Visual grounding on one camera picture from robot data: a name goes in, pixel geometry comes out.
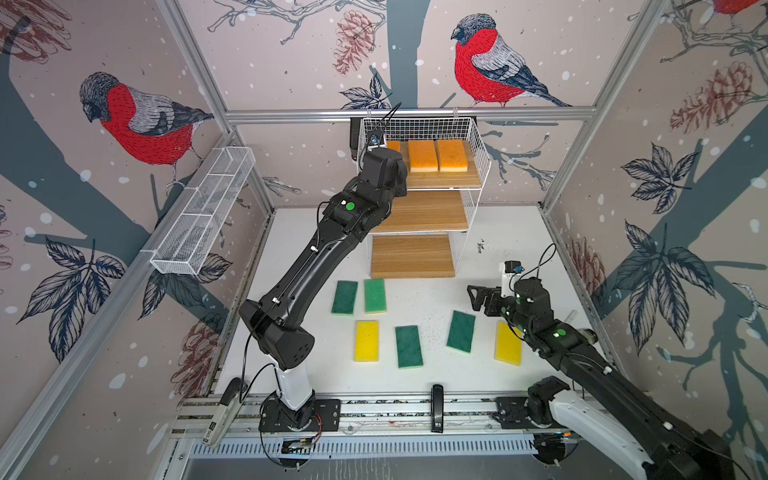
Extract dark green sponge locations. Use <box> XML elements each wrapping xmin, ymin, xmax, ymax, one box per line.
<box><xmin>446</xmin><ymin>311</ymin><xmax>476</xmax><ymax>354</ymax></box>
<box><xmin>395</xmin><ymin>325</ymin><xmax>424</xmax><ymax>369</ymax></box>
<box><xmin>331</xmin><ymin>280</ymin><xmax>358</xmax><ymax>316</ymax></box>

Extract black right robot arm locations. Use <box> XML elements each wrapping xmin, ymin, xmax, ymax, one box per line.
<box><xmin>467</xmin><ymin>277</ymin><xmax>736</xmax><ymax>479</ymax></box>

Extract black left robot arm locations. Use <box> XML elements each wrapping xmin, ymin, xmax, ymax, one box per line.
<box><xmin>239</xmin><ymin>147</ymin><xmax>408</xmax><ymax>429</ymax></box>

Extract black box behind shelf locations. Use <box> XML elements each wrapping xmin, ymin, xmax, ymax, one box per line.
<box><xmin>349</xmin><ymin>117</ymin><xmax>361</xmax><ymax>161</ymax></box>

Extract top wooden shelf board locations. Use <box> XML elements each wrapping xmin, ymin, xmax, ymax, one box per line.
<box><xmin>362</xmin><ymin>141</ymin><xmax>483</xmax><ymax>190</ymax></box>

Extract bottom wooden shelf board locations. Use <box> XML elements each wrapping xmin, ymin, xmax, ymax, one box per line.
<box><xmin>371</xmin><ymin>234</ymin><xmax>455</xmax><ymax>279</ymax></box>

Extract yellow sponge right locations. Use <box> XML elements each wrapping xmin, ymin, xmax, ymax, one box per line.
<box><xmin>494</xmin><ymin>321</ymin><xmax>522</xmax><ymax>367</ymax></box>

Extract yellow sponge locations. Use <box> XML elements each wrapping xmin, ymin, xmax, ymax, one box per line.
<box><xmin>353</xmin><ymin>320</ymin><xmax>379</xmax><ymax>363</ymax></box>
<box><xmin>494</xmin><ymin>321</ymin><xmax>522</xmax><ymax>367</ymax></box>

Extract light green sponge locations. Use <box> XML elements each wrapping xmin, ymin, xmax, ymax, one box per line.
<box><xmin>364</xmin><ymin>279</ymin><xmax>387</xmax><ymax>314</ymax></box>

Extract yellow sponge left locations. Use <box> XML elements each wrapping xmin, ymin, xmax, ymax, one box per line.
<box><xmin>353</xmin><ymin>320</ymin><xmax>379</xmax><ymax>363</ymax></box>

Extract white grey handheld tool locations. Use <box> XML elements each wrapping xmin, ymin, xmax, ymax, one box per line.
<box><xmin>202</xmin><ymin>377</ymin><xmax>247</xmax><ymax>449</ymax></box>

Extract white wire three-tier shelf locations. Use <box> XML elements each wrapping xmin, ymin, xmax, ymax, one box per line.
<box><xmin>350</xmin><ymin>115</ymin><xmax>490</xmax><ymax>279</ymax></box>

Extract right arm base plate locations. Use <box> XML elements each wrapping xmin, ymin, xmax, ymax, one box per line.
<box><xmin>491</xmin><ymin>396</ymin><xmax>544</xmax><ymax>430</ymax></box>

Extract black handle on rail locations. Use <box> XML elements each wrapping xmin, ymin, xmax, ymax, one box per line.
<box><xmin>430</xmin><ymin>384</ymin><xmax>445</xmax><ymax>434</ymax></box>

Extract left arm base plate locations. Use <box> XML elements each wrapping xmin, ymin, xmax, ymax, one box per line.
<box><xmin>259</xmin><ymin>397</ymin><xmax>341</xmax><ymax>433</ymax></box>

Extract white wire wall basket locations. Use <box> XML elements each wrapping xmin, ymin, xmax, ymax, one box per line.
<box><xmin>150</xmin><ymin>146</ymin><xmax>255</xmax><ymax>275</ymax></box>

